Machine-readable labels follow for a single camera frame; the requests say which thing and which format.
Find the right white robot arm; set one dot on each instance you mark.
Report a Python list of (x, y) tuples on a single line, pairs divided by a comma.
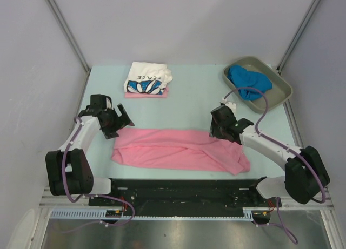
[(304, 172)]

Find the white flower print t shirt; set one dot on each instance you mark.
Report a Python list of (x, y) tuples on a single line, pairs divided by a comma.
[(147, 78)]

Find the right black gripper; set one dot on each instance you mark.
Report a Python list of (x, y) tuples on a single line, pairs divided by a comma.
[(213, 132)]

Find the blue t shirt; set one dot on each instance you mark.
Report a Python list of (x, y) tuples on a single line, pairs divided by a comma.
[(247, 81)]

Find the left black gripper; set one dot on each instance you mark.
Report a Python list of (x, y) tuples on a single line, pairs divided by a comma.
[(121, 121)]

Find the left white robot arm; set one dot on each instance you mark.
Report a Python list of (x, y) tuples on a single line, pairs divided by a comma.
[(68, 169)]

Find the left aluminium frame post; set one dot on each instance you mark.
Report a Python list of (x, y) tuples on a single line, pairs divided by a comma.
[(67, 32)]

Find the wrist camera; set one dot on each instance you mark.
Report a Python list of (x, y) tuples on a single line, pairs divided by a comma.
[(108, 103), (231, 105)]

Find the grey plastic tray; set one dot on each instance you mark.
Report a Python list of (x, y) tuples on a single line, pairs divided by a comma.
[(279, 94)]

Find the aluminium frame post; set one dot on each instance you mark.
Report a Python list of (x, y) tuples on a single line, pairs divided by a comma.
[(67, 32), (314, 5)]

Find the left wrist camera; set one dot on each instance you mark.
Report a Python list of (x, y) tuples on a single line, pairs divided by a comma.
[(108, 103)]

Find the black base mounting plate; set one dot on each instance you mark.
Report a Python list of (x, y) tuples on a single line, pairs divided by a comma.
[(189, 198)]

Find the grey slotted cable duct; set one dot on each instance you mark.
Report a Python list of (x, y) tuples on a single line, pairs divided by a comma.
[(113, 214)]

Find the right aluminium frame post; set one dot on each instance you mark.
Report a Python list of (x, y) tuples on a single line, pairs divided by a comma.
[(314, 5)]

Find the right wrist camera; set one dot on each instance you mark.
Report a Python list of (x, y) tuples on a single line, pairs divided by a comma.
[(231, 105)]

